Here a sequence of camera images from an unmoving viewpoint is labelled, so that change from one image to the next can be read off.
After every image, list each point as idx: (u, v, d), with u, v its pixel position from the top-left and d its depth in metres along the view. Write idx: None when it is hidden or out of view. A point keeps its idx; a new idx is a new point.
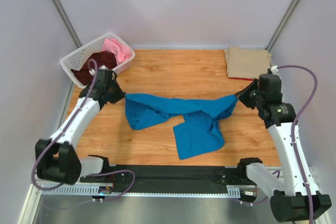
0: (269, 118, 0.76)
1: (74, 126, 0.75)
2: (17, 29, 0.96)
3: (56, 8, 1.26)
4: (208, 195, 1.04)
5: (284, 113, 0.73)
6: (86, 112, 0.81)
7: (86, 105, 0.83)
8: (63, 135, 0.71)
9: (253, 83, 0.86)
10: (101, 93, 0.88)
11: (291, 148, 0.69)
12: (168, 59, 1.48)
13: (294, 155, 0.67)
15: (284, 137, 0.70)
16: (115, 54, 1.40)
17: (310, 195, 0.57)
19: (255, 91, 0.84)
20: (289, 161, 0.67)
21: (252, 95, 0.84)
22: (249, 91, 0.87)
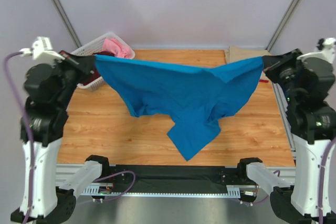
0: (302, 128, 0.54)
1: (39, 191, 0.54)
2: (17, 28, 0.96)
3: (56, 8, 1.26)
4: (208, 195, 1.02)
5: (324, 128, 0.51)
6: (44, 163, 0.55)
7: (38, 154, 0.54)
8: (33, 209, 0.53)
9: (291, 57, 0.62)
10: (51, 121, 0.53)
11: (316, 170, 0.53)
12: (168, 59, 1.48)
13: (316, 176, 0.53)
15: (313, 157, 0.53)
16: (115, 53, 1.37)
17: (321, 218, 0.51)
19: (290, 73, 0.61)
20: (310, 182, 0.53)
21: (285, 78, 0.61)
22: (281, 67, 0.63)
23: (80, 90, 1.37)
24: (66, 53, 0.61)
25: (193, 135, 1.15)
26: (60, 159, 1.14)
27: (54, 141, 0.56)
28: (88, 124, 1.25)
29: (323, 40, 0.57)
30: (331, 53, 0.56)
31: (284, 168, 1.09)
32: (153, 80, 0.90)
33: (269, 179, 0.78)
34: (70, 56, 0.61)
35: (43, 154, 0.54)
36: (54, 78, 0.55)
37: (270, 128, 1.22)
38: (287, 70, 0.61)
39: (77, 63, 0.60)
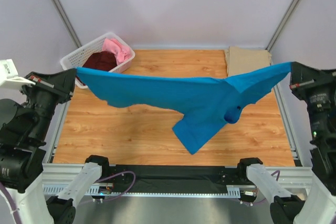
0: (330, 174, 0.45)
1: None
2: (17, 29, 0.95)
3: (58, 9, 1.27)
4: (208, 195, 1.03)
5: None
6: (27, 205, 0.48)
7: (18, 200, 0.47)
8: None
9: (329, 81, 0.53)
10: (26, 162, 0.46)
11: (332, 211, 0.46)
12: (168, 59, 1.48)
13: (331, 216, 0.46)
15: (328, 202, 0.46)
16: (115, 54, 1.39)
17: None
19: (324, 99, 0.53)
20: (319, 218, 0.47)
21: (317, 106, 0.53)
22: (314, 92, 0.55)
23: (80, 90, 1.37)
24: (36, 76, 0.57)
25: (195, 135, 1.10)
26: (60, 159, 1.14)
27: (31, 184, 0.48)
28: (88, 124, 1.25)
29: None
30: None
31: (284, 168, 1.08)
32: (151, 82, 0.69)
33: (269, 185, 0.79)
34: (41, 78, 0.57)
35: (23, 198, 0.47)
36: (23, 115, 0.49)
37: (270, 128, 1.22)
38: (321, 96, 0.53)
39: (52, 85, 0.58)
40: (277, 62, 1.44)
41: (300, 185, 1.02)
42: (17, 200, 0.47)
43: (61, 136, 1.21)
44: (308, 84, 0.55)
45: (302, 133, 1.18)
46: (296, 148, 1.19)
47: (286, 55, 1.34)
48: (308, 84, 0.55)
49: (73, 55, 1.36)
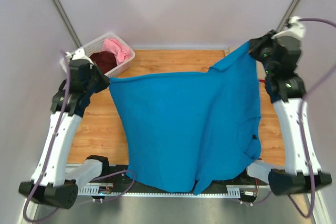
0: (275, 94, 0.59)
1: (55, 158, 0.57)
2: (17, 29, 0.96)
3: (58, 10, 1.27)
4: (208, 195, 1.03)
5: (294, 89, 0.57)
6: (65, 134, 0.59)
7: (62, 125, 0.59)
8: (45, 176, 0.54)
9: (268, 36, 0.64)
10: (80, 99, 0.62)
11: (298, 128, 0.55)
12: (168, 59, 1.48)
13: (299, 137, 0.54)
15: (291, 114, 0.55)
16: (115, 54, 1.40)
17: (312, 174, 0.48)
19: (269, 49, 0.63)
20: (292, 134, 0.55)
21: (263, 55, 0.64)
22: (261, 48, 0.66)
23: None
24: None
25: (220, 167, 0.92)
26: None
27: (76, 118, 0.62)
28: (88, 124, 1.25)
29: (288, 20, 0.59)
30: (302, 31, 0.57)
31: None
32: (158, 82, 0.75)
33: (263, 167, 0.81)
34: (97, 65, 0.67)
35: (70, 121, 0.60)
36: (88, 69, 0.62)
37: (270, 128, 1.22)
38: (266, 49, 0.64)
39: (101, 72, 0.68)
40: None
41: None
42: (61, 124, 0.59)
43: None
44: (291, 102, 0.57)
45: None
46: None
47: None
48: (288, 68, 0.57)
49: None
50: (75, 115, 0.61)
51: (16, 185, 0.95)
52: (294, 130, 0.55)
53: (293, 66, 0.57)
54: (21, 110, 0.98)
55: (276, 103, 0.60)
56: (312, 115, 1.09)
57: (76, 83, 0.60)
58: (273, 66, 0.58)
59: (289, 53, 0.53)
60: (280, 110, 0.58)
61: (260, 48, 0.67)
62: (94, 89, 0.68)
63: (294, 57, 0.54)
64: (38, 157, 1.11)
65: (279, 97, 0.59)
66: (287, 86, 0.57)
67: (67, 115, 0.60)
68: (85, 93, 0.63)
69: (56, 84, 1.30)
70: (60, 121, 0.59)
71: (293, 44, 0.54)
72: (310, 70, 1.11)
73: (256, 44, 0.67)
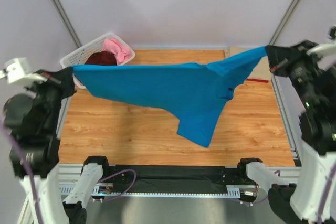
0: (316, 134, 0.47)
1: None
2: (16, 29, 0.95)
3: (58, 10, 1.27)
4: (207, 195, 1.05)
5: None
6: (49, 197, 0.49)
7: (40, 186, 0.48)
8: None
9: (298, 53, 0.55)
10: (45, 148, 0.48)
11: (323, 183, 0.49)
12: (168, 59, 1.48)
13: (323, 188, 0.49)
15: (322, 169, 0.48)
16: (115, 54, 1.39)
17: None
19: (303, 68, 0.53)
20: (315, 183, 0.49)
21: (300, 79, 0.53)
22: (295, 64, 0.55)
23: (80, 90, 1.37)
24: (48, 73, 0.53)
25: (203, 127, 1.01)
26: (60, 159, 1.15)
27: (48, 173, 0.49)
28: (88, 124, 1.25)
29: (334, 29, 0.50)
30: None
31: (284, 168, 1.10)
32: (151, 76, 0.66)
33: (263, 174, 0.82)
34: (52, 75, 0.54)
35: (45, 185, 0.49)
36: (40, 108, 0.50)
37: (270, 128, 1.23)
38: (299, 70, 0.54)
39: (60, 82, 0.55)
40: None
41: None
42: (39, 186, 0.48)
43: (61, 136, 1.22)
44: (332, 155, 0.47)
45: None
46: (296, 148, 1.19)
47: None
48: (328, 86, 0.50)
49: (73, 55, 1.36)
50: (47, 173, 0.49)
51: None
52: (318, 184, 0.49)
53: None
54: None
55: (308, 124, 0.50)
56: None
57: (30, 128, 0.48)
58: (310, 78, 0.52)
59: None
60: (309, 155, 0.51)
61: (296, 57, 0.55)
62: (57, 105, 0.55)
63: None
64: None
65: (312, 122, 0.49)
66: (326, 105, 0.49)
67: (37, 176, 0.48)
68: (48, 126, 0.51)
69: None
70: (34, 185, 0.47)
71: None
72: None
73: (284, 63, 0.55)
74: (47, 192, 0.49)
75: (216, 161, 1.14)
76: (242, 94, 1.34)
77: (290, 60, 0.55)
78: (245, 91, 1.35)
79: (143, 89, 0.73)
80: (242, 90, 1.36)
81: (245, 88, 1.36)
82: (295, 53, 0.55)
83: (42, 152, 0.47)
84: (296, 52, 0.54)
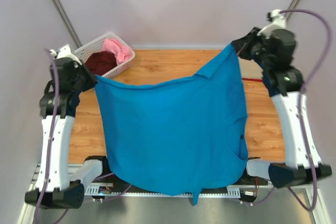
0: (274, 87, 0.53)
1: (56, 162, 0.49)
2: (17, 30, 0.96)
3: (58, 10, 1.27)
4: (208, 195, 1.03)
5: (293, 82, 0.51)
6: (61, 138, 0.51)
7: (56, 128, 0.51)
8: (50, 181, 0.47)
9: (255, 34, 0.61)
10: (67, 99, 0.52)
11: (296, 120, 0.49)
12: (168, 59, 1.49)
13: (299, 126, 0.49)
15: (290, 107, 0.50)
16: (115, 54, 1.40)
17: (311, 164, 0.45)
19: (259, 46, 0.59)
20: (290, 128, 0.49)
21: (255, 54, 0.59)
22: (251, 44, 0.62)
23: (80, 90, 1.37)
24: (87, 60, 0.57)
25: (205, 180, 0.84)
26: None
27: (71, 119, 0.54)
28: (88, 124, 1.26)
29: (270, 12, 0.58)
30: (284, 21, 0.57)
31: None
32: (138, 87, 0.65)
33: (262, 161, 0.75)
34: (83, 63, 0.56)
35: (62, 125, 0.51)
36: (73, 67, 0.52)
37: (270, 129, 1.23)
38: (255, 46, 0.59)
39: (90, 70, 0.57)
40: None
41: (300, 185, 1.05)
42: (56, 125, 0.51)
43: None
44: (289, 96, 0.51)
45: None
46: None
47: None
48: (283, 61, 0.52)
49: None
50: (67, 117, 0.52)
51: (16, 185, 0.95)
52: (291, 125, 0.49)
53: (291, 59, 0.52)
54: (21, 110, 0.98)
55: (274, 98, 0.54)
56: (313, 115, 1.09)
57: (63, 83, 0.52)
58: (268, 62, 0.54)
59: (285, 46, 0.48)
60: (278, 104, 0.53)
61: (249, 48, 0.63)
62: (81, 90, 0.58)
63: (291, 49, 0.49)
64: (39, 157, 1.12)
65: (275, 93, 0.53)
66: (287, 79, 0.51)
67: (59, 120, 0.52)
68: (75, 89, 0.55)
69: None
70: (54, 124, 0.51)
71: (289, 36, 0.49)
72: None
73: (242, 45, 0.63)
74: (61, 133, 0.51)
75: None
76: None
77: (248, 43, 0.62)
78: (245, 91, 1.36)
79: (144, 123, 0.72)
80: None
81: (246, 88, 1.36)
82: (251, 36, 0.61)
83: (61, 103, 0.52)
84: (248, 44, 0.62)
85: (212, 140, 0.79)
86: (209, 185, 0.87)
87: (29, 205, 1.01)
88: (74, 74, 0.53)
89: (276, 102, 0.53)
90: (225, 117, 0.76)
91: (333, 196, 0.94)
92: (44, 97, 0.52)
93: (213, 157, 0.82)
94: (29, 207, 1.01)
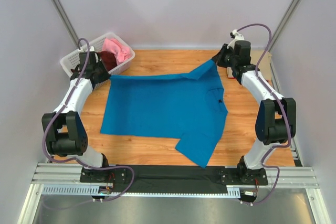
0: (239, 75, 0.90)
1: (74, 99, 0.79)
2: (17, 30, 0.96)
3: (58, 10, 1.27)
4: (208, 195, 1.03)
5: (250, 67, 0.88)
6: (82, 88, 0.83)
7: (81, 83, 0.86)
8: (66, 107, 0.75)
9: (224, 49, 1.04)
10: (91, 75, 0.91)
11: (257, 81, 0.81)
12: (168, 59, 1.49)
13: (260, 84, 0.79)
15: (251, 76, 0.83)
16: (115, 54, 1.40)
17: (277, 98, 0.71)
19: (229, 55, 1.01)
20: (256, 85, 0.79)
21: (227, 60, 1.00)
22: (223, 55, 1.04)
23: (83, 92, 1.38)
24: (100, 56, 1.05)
25: (193, 145, 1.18)
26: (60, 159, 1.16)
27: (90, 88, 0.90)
28: (88, 124, 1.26)
29: (232, 32, 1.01)
30: (242, 36, 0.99)
31: (284, 167, 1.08)
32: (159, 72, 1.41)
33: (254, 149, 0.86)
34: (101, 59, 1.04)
35: (84, 83, 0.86)
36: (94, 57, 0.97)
37: None
38: (227, 55, 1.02)
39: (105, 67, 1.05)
40: (277, 62, 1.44)
41: (300, 185, 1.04)
42: (80, 83, 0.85)
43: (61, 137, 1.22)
44: (249, 73, 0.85)
45: (302, 133, 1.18)
46: (296, 148, 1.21)
47: (285, 55, 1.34)
48: (243, 59, 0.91)
49: (73, 56, 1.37)
50: (89, 81, 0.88)
51: (16, 185, 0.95)
52: (256, 83, 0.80)
53: (248, 59, 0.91)
54: (21, 110, 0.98)
55: (242, 80, 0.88)
56: (313, 115, 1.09)
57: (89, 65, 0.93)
58: (235, 61, 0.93)
59: (242, 48, 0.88)
60: (247, 81, 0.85)
61: (222, 58, 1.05)
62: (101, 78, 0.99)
63: (247, 51, 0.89)
64: (39, 157, 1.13)
65: (242, 75, 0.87)
66: (245, 67, 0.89)
67: (84, 79, 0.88)
68: (95, 72, 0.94)
69: (56, 84, 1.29)
70: (79, 80, 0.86)
71: (244, 43, 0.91)
72: (309, 70, 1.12)
73: (219, 57, 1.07)
74: (83, 86, 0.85)
75: (216, 161, 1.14)
76: (242, 94, 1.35)
77: (221, 54, 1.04)
78: (245, 91, 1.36)
79: (155, 95, 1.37)
80: (241, 90, 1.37)
81: (245, 88, 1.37)
82: (223, 50, 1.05)
83: (90, 73, 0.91)
84: (221, 55, 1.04)
85: (196, 111, 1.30)
86: (195, 151, 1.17)
87: (29, 205, 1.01)
88: (95, 64, 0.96)
89: (244, 79, 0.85)
90: (202, 95, 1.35)
91: (332, 195, 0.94)
92: (74, 74, 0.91)
93: (198, 126, 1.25)
94: (29, 207, 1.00)
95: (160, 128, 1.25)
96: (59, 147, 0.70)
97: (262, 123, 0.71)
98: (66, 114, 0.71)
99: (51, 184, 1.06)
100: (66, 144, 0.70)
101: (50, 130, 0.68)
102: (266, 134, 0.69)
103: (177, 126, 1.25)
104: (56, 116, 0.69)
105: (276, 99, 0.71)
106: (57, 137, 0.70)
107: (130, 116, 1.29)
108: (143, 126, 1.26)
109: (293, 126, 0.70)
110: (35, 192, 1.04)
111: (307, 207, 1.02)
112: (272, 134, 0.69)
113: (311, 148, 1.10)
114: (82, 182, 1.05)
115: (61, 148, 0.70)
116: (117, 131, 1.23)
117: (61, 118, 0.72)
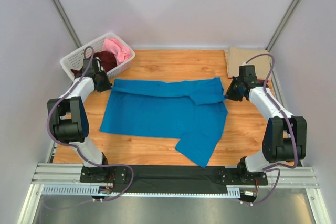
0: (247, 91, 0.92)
1: (78, 90, 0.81)
2: (17, 30, 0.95)
3: (58, 9, 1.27)
4: (208, 195, 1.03)
5: (257, 83, 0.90)
6: (84, 83, 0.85)
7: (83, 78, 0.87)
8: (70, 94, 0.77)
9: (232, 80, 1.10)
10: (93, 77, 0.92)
11: (265, 97, 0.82)
12: (168, 59, 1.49)
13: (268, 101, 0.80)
15: (259, 92, 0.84)
16: (115, 54, 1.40)
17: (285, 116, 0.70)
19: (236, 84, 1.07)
20: (264, 102, 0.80)
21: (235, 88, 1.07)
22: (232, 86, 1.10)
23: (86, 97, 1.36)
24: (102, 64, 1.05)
25: (196, 146, 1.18)
26: (60, 159, 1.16)
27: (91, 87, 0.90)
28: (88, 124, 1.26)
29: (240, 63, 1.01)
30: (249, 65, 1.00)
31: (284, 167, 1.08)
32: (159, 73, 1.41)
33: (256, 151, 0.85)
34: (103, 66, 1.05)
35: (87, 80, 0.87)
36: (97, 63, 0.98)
37: None
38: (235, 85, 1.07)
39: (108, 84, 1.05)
40: (277, 62, 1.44)
41: (300, 185, 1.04)
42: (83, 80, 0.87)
43: None
44: (257, 88, 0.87)
45: None
46: None
47: (285, 55, 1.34)
48: (249, 77, 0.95)
49: (74, 55, 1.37)
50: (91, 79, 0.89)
51: (16, 185, 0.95)
52: (265, 100, 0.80)
53: (253, 77, 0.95)
54: (21, 110, 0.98)
55: (249, 95, 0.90)
56: (313, 115, 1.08)
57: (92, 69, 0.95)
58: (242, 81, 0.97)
59: (247, 67, 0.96)
60: (254, 96, 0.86)
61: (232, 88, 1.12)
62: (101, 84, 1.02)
63: (251, 71, 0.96)
64: (39, 157, 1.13)
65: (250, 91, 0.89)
66: (253, 83, 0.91)
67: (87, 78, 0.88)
68: (97, 77, 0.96)
69: (56, 84, 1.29)
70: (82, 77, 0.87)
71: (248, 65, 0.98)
72: (308, 70, 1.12)
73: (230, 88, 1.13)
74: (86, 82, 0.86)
75: (216, 161, 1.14)
76: None
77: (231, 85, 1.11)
78: None
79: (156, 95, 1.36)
80: None
81: None
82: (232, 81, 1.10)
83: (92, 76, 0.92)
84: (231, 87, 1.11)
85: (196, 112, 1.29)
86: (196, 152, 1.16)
87: (29, 206, 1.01)
88: (97, 71, 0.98)
89: (252, 95, 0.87)
90: None
91: (332, 195, 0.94)
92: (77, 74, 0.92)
93: (198, 127, 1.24)
94: (29, 207, 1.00)
95: (161, 129, 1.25)
96: (62, 131, 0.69)
97: (270, 141, 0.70)
98: (70, 99, 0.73)
99: (51, 184, 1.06)
100: (69, 128, 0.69)
101: (54, 113, 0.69)
102: (274, 152, 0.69)
103: (177, 126, 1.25)
104: (60, 102, 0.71)
105: (285, 116, 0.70)
106: (60, 122, 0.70)
107: (130, 116, 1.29)
108: (143, 126, 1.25)
109: (303, 147, 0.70)
110: (35, 192, 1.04)
111: (307, 208, 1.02)
112: (279, 153, 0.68)
113: (310, 148, 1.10)
114: (81, 182, 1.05)
115: (64, 132, 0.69)
116: (117, 131, 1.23)
117: (64, 104, 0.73)
